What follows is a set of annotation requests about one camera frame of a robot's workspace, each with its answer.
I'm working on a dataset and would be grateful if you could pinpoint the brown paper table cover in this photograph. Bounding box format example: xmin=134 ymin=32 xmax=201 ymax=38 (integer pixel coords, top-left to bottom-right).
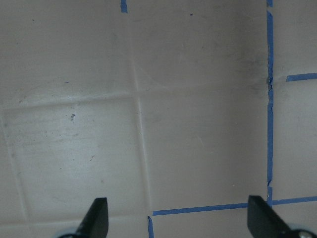
xmin=0 ymin=0 xmax=317 ymax=238

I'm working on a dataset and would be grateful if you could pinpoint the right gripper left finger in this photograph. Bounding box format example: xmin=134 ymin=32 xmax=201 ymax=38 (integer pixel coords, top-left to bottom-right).
xmin=75 ymin=197 xmax=108 ymax=238

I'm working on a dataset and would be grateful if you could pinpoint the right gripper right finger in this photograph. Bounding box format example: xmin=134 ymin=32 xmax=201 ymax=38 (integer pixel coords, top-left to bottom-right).
xmin=247 ymin=195 xmax=297 ymax=238

